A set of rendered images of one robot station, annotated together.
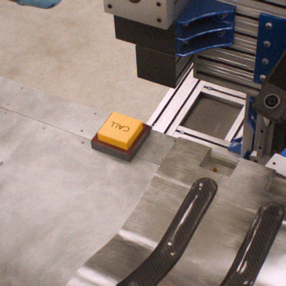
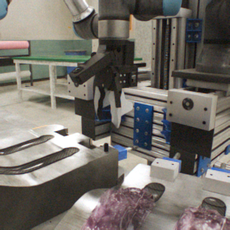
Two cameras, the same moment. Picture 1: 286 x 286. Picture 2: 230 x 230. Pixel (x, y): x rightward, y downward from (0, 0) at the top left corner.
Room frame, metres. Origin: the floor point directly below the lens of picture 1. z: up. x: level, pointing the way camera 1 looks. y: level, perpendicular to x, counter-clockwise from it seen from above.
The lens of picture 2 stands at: (0.18, -0.41, 1.12)
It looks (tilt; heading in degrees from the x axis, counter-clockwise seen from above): 16 degrees down; 16
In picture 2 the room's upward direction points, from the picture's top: straight up
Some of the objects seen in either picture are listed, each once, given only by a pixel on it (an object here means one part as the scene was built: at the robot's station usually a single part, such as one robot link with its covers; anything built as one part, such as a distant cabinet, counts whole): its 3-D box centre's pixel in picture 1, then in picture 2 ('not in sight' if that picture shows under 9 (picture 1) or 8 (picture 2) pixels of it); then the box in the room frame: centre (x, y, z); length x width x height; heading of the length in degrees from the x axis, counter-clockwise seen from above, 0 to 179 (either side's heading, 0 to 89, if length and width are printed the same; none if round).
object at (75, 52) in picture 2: not in sight; (75, 64); (7.70, 3.00, 0.48); 0.64 x 0.54 x 0.97; 70
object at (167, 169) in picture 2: not in sight; (170, 165); (0.69, -0.40, 0.86); 0.13 x 0.05 x 0.05; 167
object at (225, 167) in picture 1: (219, 169); (65, 138); (0.74, -0.12, 0.87); 0.05 x 0.05 x 0.04; 60
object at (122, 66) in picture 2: not in sight; (115, 64); (0.78, -0.25, 1.07); 0.09 x 0.08 x 0.12; 141
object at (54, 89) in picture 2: not in sight; (71, 77); (4.45, 1.60, 0.51); 2.40 x 1.13 x 1.02; 68
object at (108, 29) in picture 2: not in sight; (113, 31); (0.78, -0.24, 1.15); 0.08 x 0.08 x 0.05
